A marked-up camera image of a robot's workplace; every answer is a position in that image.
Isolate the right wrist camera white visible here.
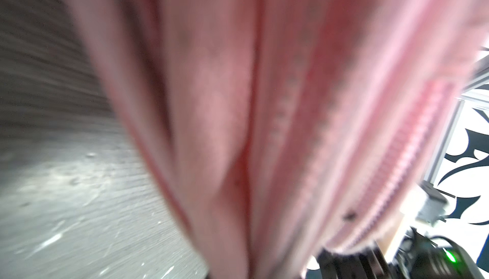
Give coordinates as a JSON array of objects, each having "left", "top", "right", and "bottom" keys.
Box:
[{"left": 401, "top": 180, "right": 448, "bottom": 224}]

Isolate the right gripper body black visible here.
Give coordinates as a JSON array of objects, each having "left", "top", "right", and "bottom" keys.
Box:
[{"left": 317, "top": 229, "right": 484, "bottom": 278}]

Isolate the pink student backpack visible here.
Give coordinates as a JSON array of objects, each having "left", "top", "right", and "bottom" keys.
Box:
[{"left": 65, "top": 0, "right": 488, "bottom": 278}]

